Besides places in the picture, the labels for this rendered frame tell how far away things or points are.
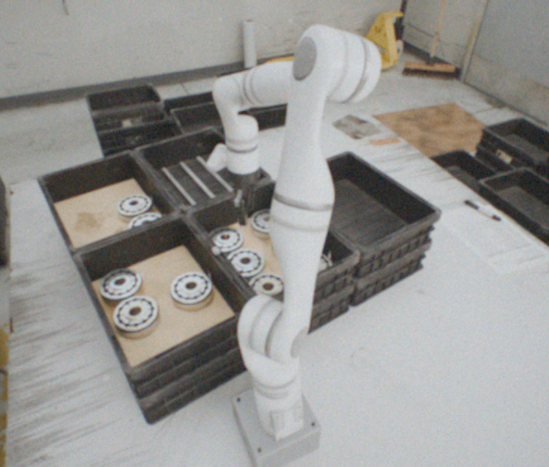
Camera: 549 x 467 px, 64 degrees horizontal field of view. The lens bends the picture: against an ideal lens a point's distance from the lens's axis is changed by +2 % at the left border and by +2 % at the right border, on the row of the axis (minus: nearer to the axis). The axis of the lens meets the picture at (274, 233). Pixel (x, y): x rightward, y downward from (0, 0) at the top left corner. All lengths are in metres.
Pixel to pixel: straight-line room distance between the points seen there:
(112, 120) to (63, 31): 1.69
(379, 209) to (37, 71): 3.45
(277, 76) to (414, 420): 0.80
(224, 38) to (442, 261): 3.46
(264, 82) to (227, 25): 3.72
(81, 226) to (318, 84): 0.99
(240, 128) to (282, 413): 0.56
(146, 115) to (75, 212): 1.29
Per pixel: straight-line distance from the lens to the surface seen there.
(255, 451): 0.97
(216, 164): 0.98
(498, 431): 1.19
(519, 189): 2.55
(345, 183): 1.51
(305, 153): 0.61
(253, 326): 0.72
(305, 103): 0.61
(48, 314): 1.40
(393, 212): 1.42
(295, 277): 0.66
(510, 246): 1.63
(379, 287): 1.31
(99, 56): 4.32
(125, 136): 2.72
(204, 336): 0.94
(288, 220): 0.63
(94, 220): 1.44
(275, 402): 0.86
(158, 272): 1.22
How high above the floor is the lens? 1.68
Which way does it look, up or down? 41 degrees down
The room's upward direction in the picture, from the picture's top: straight up
